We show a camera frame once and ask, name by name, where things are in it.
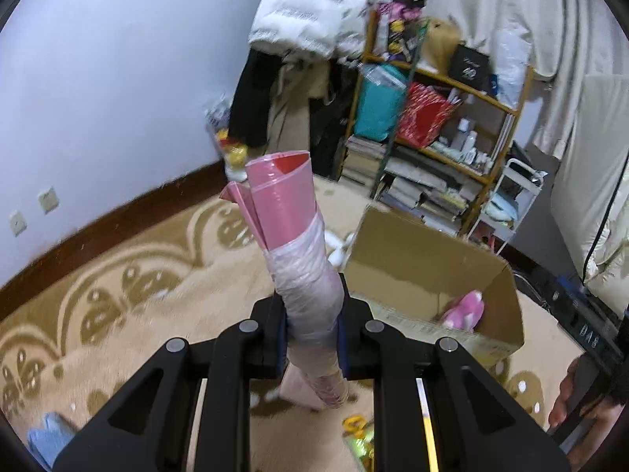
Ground white puffer jacket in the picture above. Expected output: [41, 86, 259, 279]
[247, 0, 375, 61]

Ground white curtain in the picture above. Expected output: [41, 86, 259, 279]
[362, 0, 629, 159]

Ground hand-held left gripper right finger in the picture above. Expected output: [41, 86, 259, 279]
[336, 279, 572, 472]

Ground green shiny packet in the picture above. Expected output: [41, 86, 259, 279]
[346, 434, 376, 472]

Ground black case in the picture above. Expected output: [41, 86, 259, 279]
[533, 267, 628, 371]

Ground black hanging coat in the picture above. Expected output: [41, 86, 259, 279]
[229, 48, 287, 149]

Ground tan paper bag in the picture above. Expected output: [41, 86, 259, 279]
[421, 16, 463, 68]

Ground wooden shelf rack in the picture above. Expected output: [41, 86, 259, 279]
[338, 7, 535, 238]

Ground black hanging jacket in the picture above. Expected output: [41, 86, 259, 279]
[309, 56, 362, 180]

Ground black gift bag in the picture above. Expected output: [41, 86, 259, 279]
[449, 43, 493, 92]

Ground beige patterned carpet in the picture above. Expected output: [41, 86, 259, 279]
[0, 173, 593, 472]

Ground pink plush toy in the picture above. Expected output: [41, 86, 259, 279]
[439, 289, 485, 332]

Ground pile of books and papers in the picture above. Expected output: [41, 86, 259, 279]
[377, 156, 488, 223]

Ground white plush toy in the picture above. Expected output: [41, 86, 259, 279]
[323, 230, 358, 269]

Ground yellow scissors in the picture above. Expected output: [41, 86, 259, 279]
[343, 415, 368, 439]

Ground blue cloth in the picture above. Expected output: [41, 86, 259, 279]
[26, 412, 75, 471]

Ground white metal cart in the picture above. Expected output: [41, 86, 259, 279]
[466, 157, 549, 257]

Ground person's right hand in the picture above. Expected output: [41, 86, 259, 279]
[547, 356, 626, 456]

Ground red patterned gift bag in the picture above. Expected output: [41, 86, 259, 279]
[396, 82, 459, 149]

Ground beige hanging coat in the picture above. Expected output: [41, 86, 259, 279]
[264, 58, 329, 170]

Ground pink mat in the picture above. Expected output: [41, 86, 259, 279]
[219, 150, 351, 410]

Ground pile of colourful packets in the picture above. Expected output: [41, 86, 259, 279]
[375, 0, 429, 62]

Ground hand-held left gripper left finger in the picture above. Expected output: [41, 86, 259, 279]
[53, 297, 289, 472]

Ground group of small bottles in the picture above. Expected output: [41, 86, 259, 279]
[431, 117, 498, 174]

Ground stack of books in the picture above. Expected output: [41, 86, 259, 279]
[340, 135, 390, 188]

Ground clear bag of toys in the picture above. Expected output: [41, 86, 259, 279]
[205, 92, 248, 180]

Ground teal bag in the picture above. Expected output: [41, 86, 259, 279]
[353, 63, 410, 142]

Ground brown cardboard box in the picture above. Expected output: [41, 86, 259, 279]
[342, 205, 526, 367]

